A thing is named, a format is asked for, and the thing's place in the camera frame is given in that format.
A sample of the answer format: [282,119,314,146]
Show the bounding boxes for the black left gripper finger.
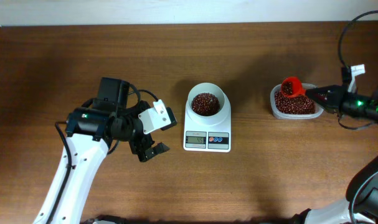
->
[153,142,170,155]
[138,148,156,162]

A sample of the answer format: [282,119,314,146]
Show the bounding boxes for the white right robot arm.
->
[289,78,378,224]

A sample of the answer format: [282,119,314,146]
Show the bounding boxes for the clear plastic bean container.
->
[270,84,324,120]

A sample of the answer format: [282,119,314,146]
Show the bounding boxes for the red beans in bowl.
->
[191,93,220,116]

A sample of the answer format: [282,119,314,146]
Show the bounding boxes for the red measuring scoop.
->
[280,77,306,98]

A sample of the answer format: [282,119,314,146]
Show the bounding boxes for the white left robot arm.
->
[34,99,176,223]

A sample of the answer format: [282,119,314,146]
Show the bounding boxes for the white round bowl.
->
[187,83,229,117]

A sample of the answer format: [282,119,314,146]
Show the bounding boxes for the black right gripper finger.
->
[305,86,330,95]
[307,94,329,110]

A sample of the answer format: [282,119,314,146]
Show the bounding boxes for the white digital kitchen scale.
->
[183,92,232,153]

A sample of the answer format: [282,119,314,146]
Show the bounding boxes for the red adzuki beans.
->
[274,91,316,114]

